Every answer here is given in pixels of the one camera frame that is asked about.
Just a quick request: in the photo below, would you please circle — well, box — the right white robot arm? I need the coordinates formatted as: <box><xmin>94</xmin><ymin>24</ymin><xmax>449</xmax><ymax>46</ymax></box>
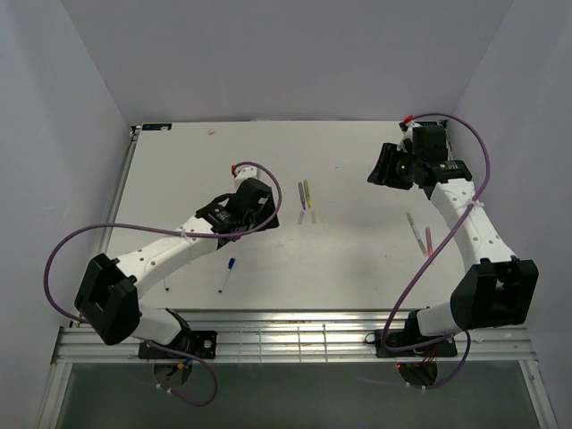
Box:
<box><xmin>367</xmin><ymin>119</ymin><xmax>539</xmax><ymax>356</ymax></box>

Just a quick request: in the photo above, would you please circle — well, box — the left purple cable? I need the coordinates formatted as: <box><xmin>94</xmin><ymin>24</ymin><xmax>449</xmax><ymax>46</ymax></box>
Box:
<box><xmin>44</xmin><ymin>160</ymin><xmax>285</xmax><ymax>327</ymax></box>

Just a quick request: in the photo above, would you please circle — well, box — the purple highlighter pen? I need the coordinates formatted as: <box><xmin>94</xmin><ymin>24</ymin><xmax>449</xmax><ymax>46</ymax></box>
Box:
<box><xmin>298</xmin><ymin>181</ymin><xmax>307</xmax><ymax>211</ymax></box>

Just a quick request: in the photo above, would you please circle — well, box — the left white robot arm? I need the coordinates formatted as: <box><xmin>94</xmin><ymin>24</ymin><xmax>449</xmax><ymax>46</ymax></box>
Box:
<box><xmin>74</xmin><ymin>178</ymin><xmax>279</xmax><ymax>358</ymax></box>

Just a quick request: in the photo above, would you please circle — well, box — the blue corner label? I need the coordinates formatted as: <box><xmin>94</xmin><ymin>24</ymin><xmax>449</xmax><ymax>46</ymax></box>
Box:
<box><xmin>141</xmin><ymin>123</ymin><xmax>172</xmax><ymax>131</ymax></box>
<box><xmin>416</xmin><ymin>120</ymin><xmax>442</xmax><ymax>127</ymax></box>

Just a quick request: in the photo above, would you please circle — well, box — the yellow highlighter pen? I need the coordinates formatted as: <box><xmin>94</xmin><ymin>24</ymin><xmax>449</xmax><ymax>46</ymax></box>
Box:
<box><xmin>303</xmin><ymin>180</ymin><xmax>312</xmax><ymax>208</ymax></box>

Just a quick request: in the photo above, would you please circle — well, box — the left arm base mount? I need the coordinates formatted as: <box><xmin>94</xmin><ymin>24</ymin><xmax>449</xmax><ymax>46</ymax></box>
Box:
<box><xmin>138</xmin><ymin>310</ymin><xmax>218</xmax><ymax>360</ymax></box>

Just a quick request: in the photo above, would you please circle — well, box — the blue cap whiteboard marker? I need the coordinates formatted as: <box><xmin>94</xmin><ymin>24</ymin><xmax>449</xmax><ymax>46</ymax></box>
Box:
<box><xmin>218</xmin><ymin>257</ymin><xmax>236</xmax><ymax>294</ymax></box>

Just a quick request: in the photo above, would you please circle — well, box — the right blue corner label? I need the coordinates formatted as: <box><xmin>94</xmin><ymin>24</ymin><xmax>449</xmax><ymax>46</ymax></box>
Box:
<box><xmin>416</xmin><ymin>120</ymin><xmax>442</xmax><ymax>127</ymax></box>

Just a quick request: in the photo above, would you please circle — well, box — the aluminium rail frame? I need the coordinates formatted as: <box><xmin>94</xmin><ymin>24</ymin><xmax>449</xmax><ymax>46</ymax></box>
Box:
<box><xmin>53</xmin><ymin>311</ymin><xmax>536</xmax><ymax>365</ymax></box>

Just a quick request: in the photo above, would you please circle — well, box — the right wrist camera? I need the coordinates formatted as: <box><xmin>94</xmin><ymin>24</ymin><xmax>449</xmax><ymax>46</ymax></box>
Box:
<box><xmin>398</xmin><ymin>115</ymin><xmax>420</xmax><ymax>152</ymax></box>

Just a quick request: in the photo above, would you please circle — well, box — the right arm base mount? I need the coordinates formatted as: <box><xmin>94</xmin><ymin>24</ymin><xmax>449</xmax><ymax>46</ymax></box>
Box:
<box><xmin>364</xmin><ymin>329</ymin><xmax>458</xmax><ymax>358</ymax></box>

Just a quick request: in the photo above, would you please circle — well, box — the left blue corner label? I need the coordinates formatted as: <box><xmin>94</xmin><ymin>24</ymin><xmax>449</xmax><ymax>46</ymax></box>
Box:
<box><xmin>141</xmin><ymin>123</ymin><xmax>172</xmax><ymax>131</ymax></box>

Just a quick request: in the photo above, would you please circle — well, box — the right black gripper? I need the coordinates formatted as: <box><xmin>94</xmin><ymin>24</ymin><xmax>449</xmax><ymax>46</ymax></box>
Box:
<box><xmin>366</xmin><ymin>143</ymin><xmax>422</xmax><ymax>190</ymax></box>

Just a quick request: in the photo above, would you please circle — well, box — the pink highlighter pen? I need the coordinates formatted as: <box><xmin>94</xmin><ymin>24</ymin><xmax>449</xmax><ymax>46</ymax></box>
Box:
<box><xmin>425</xmin><ymin>226</ymin><xmax>433</xmax><ymax>257</ymax></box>

